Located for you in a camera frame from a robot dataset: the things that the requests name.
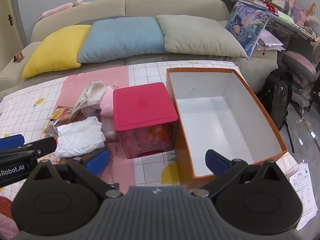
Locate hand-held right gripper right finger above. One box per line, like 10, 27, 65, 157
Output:
191, 149, 292, 198

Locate orange cardboard box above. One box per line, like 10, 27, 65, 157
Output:
166, 67, 288, 190

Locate purple folder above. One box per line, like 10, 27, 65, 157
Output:
259, 29, 285, 53

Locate pink desk chair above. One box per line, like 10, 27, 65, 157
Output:
284, 40, 320, 113

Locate yellow pillow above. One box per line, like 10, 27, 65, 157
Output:
22, 25, 92, 79

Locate pink and white checked blanket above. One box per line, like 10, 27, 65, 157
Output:
0, 60, 300, 205

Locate yellow snack packet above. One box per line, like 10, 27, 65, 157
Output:
44, 105, 73, 140

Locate sage beige pillow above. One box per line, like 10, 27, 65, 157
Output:
156, 14, 248, 60

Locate reddish brown plush cloth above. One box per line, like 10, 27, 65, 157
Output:
0, 195, 13, 217

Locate blue printed pillow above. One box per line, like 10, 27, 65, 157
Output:
225, 1, 272, 57

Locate black backpack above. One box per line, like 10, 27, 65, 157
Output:
257, 66, 295, 153

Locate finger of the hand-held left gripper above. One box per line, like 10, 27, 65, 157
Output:
0, 134, 34, 156
24, 137, 58, 159

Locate pink plush toy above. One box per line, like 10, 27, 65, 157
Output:
41, 0, 84, 18

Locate cluttered desk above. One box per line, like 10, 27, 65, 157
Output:
217, 0, 320, 43

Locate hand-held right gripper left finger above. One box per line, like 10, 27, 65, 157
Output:
26, 149, 123, 198

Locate white cloth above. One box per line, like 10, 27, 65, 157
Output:
54, 116, 107, 158

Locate pink cloth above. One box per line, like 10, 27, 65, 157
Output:
100, 86, 116, 118

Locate printed paper sheets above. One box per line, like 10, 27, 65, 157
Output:
289, 162, 318, 231

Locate striped grey cloth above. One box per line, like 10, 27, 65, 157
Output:
75, 15, 130, 26

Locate beige sofa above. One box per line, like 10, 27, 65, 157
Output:
0, 0, 279, 93

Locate red plastic storage box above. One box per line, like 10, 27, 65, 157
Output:
112, 82, 179, 159

